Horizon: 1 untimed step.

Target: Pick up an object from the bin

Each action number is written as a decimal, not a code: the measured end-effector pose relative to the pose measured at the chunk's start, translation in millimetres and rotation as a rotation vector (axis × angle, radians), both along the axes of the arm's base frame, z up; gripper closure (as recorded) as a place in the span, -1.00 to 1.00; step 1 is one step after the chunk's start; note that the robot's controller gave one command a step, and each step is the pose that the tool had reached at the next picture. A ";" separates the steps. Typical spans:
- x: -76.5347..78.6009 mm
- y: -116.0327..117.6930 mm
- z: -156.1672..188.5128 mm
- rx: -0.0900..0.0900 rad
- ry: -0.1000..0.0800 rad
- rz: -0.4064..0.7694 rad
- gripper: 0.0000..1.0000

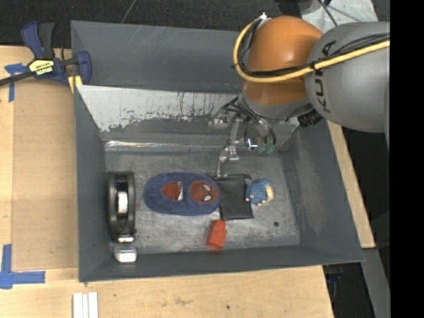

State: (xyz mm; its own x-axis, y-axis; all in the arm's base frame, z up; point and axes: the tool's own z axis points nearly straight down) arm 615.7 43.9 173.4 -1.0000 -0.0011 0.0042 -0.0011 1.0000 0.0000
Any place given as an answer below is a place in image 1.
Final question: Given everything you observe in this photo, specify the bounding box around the blue slipper with red face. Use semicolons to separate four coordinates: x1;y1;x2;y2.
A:
142;172;222;216

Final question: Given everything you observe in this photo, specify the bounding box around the grey metal bin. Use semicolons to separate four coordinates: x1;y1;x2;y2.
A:
70;20;366;283

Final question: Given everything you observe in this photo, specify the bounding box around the small white block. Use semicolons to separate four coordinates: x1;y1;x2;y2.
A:
113;246;138;264

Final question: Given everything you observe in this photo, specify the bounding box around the black cylinder on white bracket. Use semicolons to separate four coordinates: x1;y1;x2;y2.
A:
285;109;325;129

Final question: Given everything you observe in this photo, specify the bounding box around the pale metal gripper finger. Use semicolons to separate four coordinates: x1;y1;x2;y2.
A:
215;146;240;179

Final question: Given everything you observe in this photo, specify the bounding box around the blue and tan toy figure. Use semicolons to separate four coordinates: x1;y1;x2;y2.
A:
244;178;276;207

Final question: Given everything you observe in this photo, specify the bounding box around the black tape dispenser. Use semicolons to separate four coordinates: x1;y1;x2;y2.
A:
105;170;138;244

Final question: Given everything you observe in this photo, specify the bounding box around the red plastic block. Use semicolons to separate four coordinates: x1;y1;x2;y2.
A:
205;219;228;251

